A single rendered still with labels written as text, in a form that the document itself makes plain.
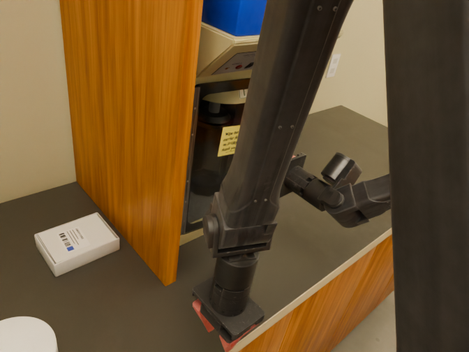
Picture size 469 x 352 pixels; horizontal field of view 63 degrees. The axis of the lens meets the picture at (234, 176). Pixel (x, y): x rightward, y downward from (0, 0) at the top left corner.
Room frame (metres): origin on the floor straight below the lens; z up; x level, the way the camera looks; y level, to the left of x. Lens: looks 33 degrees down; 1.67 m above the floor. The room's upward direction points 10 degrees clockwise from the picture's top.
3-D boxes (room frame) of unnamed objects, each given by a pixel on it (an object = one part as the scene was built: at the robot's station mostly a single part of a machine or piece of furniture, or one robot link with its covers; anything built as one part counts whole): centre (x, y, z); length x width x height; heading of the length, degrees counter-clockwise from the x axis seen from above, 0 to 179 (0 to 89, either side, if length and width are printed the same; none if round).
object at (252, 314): (0.38, -0.02, 1.21); 0.10 x 0.07 x 0.07; 47
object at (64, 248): (0.66, 0.35, 0.96); 0.16 x 0.12 x 0.04; 138
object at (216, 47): (0.79, -0.03, 1.46); 0.32 x 0.11 x 0.10; 138
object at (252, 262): (0.39, -0.02, 1.27); 0.07 x 0.06 x 0.07; 21
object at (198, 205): (0.82, 0.00, 1.19); 0.30 x 0.01 x 0.40; 133
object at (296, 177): (0.74, -0.15, 1.20); 0.07 x 0.07 x 0.10; 48
